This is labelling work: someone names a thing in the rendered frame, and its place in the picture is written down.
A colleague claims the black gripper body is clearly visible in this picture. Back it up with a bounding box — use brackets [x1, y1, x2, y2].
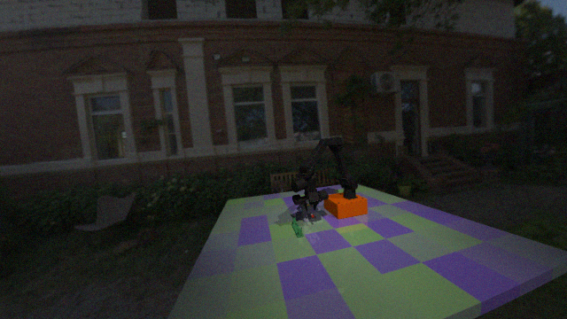
[292, 187, 329, 205]

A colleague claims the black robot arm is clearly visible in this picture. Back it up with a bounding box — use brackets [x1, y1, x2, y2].
[291, 136, 358, 206]

